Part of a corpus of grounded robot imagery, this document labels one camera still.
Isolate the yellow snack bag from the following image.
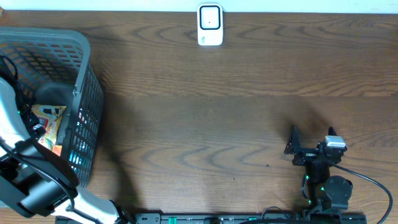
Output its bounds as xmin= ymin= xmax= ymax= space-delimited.
xmin=32 ymin=105 xmax=67 ymax=151

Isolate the grey plastic basket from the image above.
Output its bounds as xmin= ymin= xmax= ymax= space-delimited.
xmin=1 ymin=27 xmax=104 ymax=187

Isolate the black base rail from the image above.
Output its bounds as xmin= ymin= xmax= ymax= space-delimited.
xmin=55 ymin=212 xmax=368 ymax=224

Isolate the small orange packet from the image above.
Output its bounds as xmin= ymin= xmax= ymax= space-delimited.
xmin=52 ymin=145 xmax=62 ymax=156

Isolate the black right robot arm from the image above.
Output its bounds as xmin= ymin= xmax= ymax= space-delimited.
xmin=284 ymin=127 xmax=353 ymax=215

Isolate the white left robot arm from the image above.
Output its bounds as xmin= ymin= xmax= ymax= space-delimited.
xmin=1 ymin=79 xmax=135 ymax=223

